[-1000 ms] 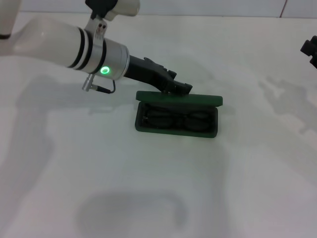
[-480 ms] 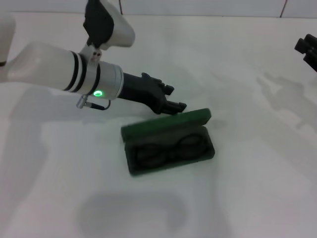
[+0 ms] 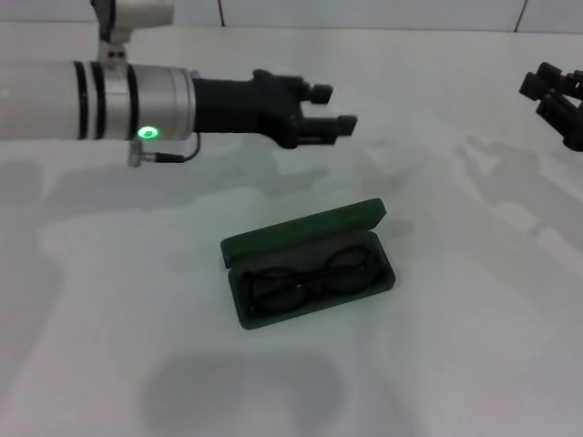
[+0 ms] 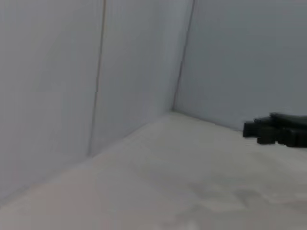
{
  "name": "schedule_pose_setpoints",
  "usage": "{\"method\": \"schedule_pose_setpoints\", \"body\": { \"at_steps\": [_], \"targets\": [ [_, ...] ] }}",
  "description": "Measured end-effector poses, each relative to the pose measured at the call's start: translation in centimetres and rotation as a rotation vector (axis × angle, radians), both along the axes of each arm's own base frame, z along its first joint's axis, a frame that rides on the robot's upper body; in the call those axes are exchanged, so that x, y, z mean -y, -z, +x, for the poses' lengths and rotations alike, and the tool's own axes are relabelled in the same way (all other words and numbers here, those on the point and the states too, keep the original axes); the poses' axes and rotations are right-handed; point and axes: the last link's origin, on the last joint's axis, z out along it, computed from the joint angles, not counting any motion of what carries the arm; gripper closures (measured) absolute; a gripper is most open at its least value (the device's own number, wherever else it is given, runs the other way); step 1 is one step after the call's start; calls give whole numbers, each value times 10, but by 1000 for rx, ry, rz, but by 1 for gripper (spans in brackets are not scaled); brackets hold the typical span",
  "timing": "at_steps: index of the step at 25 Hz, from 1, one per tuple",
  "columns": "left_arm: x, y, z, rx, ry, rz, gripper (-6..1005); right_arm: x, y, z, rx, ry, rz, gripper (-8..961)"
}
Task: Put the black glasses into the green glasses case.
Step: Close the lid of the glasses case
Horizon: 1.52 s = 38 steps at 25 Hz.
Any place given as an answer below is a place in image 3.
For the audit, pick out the green glasses case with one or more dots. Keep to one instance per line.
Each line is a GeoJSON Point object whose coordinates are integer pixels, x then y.
{"type": "Point", "coordinates": [296, 227]}

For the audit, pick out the black glasses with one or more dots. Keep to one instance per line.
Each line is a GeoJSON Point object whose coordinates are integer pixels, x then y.
{"type": "Point", "coordinates": [350, 268]}

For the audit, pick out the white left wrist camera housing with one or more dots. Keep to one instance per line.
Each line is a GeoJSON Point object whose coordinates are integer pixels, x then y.
{"type": "Point", "coordinates": [136, 13]}

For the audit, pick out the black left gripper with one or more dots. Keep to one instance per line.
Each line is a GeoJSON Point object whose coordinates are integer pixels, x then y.
{"type": "Point", "coordinates": [232, 107]}

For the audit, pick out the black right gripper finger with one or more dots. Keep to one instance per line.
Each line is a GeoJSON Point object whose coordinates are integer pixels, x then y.
{"type": "Point", "coordinates": [539, 79]}
{"type": "Point", "coordinates": [553, 104]}

